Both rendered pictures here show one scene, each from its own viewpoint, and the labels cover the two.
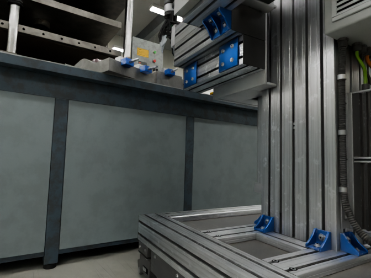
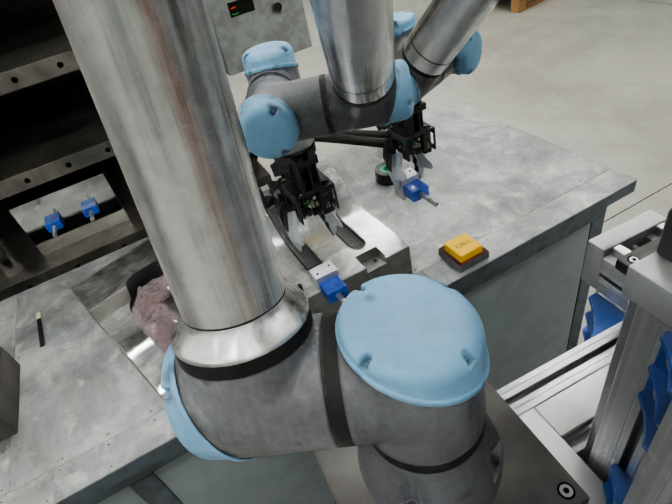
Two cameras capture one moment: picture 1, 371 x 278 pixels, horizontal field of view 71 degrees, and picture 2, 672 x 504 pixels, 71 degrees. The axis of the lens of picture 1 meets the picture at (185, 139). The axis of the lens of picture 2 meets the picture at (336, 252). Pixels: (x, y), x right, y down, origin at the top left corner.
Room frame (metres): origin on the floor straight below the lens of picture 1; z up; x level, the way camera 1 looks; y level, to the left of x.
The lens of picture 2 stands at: (0.67, -0.10, 1.55)
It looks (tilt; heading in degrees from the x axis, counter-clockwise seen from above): 39 degrees down; 14
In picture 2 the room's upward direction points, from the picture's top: 14 degrees counter-clockwise
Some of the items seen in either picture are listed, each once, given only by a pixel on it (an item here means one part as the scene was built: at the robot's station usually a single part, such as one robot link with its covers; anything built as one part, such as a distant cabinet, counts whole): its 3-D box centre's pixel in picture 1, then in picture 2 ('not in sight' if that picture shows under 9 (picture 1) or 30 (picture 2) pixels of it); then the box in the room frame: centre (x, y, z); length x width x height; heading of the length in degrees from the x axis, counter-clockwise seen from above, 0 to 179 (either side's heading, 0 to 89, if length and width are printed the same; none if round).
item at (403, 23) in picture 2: not in sight; (399, 47); (1.61, -0.08, 1.25); 0.09 x 0.08 x 0.11; 57
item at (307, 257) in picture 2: not in sight; (302, 213); (1.57, 0.19, 0.92); 0.35 x 0.16 x 0.09; 33
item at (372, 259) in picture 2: not in sight; (372, 263); (1.42, 0.02, 0.87); 0.05 x 0.05 x 0.04; 33
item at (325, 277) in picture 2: (170, 72); (336, 292); (1.33, 0.09, 0.89); 0.13 x 0.05 x 0.05; 33
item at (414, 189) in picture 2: not in sight; (418, 192); (1.59, -0.09, 0.93); 0.13 x 0.05 x 0.05; 34
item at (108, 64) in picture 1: (102, 76); (180, 316); (1.32, 0.44, 0.85); 0.50 x 0.26 x 0.11; 51
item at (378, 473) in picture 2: not in sight; (425, 432); (0.92, -0.08, 1.09); 0.15 x 0.15 x 0.10
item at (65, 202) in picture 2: not in sight; (68, 182); (1.95, 1.08, 0.87); 0.50 x 0.27 x 0.17; 33
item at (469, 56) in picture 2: not in sight; (441, 54); (1.54, -0.15, 1.25); 0.11 x 0.11 x 0.08; 57
